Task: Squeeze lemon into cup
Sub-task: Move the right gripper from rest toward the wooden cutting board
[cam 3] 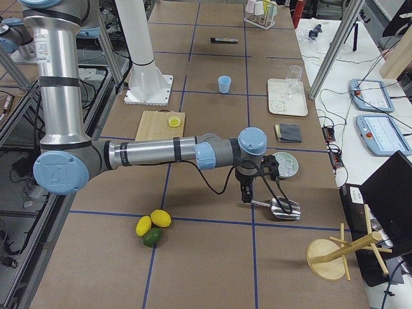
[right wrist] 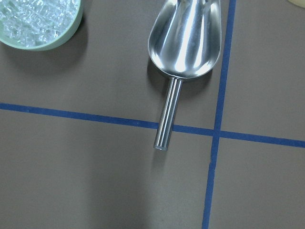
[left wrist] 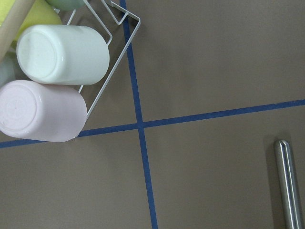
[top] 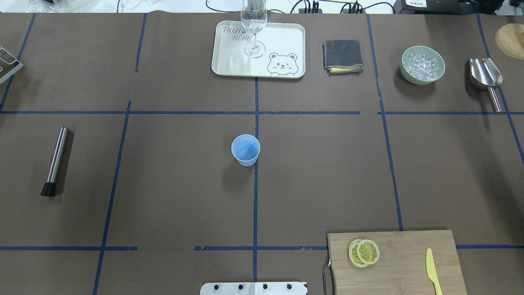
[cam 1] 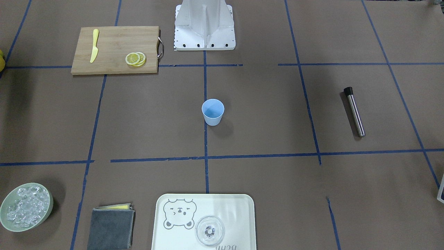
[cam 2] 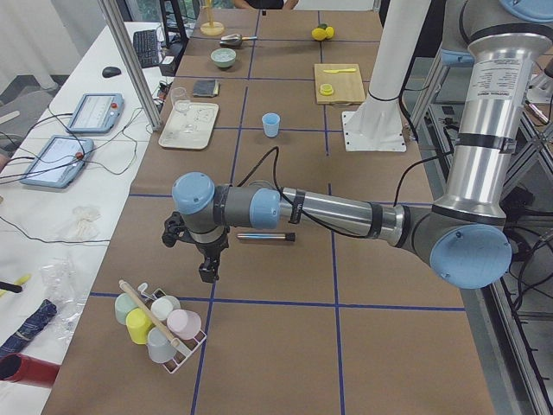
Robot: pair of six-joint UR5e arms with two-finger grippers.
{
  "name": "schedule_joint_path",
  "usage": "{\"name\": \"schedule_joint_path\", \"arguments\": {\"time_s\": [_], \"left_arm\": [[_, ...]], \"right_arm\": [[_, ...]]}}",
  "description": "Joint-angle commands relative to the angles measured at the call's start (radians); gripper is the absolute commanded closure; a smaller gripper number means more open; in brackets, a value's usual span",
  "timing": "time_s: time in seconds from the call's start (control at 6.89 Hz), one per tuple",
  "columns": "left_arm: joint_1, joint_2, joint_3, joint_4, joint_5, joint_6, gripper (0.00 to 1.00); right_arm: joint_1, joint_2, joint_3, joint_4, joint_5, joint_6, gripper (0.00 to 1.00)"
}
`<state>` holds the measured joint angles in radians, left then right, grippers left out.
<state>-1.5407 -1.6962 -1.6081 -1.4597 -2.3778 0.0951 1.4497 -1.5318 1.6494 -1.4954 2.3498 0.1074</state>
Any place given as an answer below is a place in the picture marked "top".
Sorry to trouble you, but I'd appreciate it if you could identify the lemon slice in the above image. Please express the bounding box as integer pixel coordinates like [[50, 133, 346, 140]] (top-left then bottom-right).
[[348, 239, 368, 268], [356, 239, 380, 265]]

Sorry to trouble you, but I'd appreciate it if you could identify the steel muddler black tip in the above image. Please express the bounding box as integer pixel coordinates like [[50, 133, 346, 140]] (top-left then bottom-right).
[[41, 127, 69, 197]]

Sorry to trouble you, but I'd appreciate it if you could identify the blue paper cup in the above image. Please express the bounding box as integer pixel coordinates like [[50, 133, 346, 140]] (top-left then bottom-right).
[[231, 134, 261, 167]]

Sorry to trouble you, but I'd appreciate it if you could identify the wooden cup tree stand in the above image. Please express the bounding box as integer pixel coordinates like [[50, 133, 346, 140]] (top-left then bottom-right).
[[495, 23, 524, 61]]

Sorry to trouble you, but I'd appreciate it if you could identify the cream bear serving tray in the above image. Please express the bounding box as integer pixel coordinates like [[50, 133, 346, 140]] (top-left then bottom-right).
[[211, 20, 306, 79]]

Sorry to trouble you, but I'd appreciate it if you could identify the folded grey yellow cloth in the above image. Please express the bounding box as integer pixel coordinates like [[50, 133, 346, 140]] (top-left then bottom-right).
[[323, 40, 364, 74]]

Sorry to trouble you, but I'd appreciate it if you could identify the clear wine glass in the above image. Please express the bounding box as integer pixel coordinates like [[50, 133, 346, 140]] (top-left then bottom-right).
[[241, 0, 267, 59]]

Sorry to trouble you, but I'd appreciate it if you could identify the green bowl of ice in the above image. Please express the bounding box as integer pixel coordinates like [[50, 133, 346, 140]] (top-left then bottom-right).
[[400, 45, 446, 85]]

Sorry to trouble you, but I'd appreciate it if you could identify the wooden cutting board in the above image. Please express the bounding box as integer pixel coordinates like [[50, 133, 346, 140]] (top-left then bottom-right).
[[327, 230, 467, 295]]

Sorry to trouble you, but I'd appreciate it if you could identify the yellow plastic knife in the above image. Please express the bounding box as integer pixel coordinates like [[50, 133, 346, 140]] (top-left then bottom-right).
[[425, 248, 443, 295]]

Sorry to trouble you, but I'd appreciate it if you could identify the steel ice scoop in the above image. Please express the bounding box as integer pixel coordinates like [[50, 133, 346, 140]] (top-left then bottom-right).
[[469, 58, 503, 115]]

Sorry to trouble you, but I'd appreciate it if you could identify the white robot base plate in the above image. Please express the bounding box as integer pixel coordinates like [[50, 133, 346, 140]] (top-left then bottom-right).
[[200, 281, 308, 295]]

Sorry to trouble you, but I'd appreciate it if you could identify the white wire cup rack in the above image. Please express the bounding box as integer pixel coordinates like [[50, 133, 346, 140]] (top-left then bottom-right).
[[0, 46, 24, 84]]

